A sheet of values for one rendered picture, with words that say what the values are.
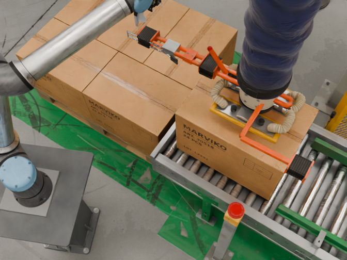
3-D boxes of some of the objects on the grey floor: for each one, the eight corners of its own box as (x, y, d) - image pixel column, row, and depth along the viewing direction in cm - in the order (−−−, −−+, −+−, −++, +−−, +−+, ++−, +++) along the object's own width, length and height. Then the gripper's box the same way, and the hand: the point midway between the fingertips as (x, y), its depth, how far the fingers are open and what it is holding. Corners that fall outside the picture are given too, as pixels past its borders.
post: (225, 255, 254) (246, 210, 166) (220, 264, 252) (238, 223, 164) (216, 249, 256) (232, 201, 168) (211, 258, 254) (224, 214, 166)
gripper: (140, 1, 154) (145, 35, 172) (168, -29, 162) (170, 7, 179) (123, -7, 157) (129, 28, 174) (151, -36, 164) (155, 0, 182)
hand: (145, 15), depth 178 cm, fingers open, 14 cm apart
